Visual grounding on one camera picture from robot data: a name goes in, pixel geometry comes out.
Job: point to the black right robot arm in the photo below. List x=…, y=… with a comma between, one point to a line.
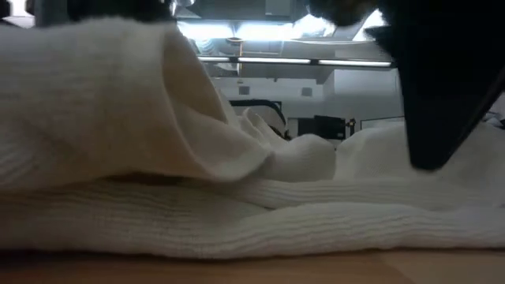
x=339, y=10

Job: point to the grey square wall vent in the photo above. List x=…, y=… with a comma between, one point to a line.
x=307, y=92
x=244, y=90

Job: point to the black tubular frame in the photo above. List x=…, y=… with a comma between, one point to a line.
x=256, y=102

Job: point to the long ceiling strip light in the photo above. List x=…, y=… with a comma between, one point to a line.
x=276, y=60

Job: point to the ceiling light fixture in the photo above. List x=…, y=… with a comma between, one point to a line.
x=369, y=25

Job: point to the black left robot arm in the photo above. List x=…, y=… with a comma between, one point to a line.
x=118, y=10

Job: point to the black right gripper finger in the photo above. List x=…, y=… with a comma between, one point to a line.
x=430, y=118

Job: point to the black monitor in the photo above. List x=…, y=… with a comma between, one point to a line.
x=327, y=127

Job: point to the plain white towel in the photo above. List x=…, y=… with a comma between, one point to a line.
x=118, y=118

